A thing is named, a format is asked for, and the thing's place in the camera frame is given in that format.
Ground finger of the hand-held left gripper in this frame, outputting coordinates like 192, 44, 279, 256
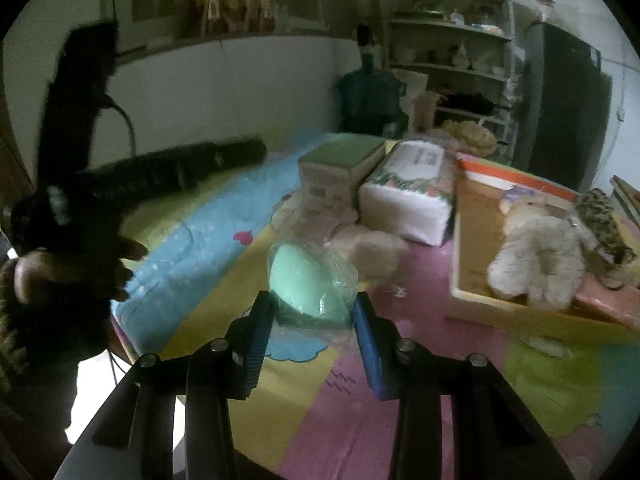
86, 136, 269, 199

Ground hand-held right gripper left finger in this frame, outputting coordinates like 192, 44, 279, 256
55, 291, 275, 480

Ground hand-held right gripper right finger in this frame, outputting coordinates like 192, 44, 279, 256
353, 291, 573, 480

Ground green sponge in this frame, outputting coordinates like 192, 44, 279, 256
268, 241, 360, 347

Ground green top box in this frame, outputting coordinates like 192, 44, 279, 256
297, 133, 387, 212

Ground cardboard box with orange rim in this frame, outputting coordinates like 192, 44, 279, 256
448, 152, 640, 347

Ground white plush bear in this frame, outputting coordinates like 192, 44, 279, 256
486, 191, 590, 310

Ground leopard print cloth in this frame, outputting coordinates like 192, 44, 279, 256
571, 189, 638, 268

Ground person's left hand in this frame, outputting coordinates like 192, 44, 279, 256
14, 236, 149, 307

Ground pink fluffy cloth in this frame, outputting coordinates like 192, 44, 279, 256
329, 225, 408, 283

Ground white tissue pack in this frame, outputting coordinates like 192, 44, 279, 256
359, 139, 457, 247

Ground large water jug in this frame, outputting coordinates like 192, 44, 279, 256
336, 24, 410, 137

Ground pale bag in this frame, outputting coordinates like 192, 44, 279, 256
402, 71, 446, 131

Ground yellowish bundle in basket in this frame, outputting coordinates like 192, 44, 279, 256
439, 119, 499, 157

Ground grey shelf rack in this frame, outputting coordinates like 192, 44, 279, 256
379, 0, 517, 148

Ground dark fridge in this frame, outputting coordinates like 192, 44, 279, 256
514, 21, 614, 192

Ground black cable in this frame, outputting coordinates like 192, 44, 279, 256
101, 94, 139, 157

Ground glass door wall cabinet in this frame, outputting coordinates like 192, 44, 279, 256
99, 0, 373, 63

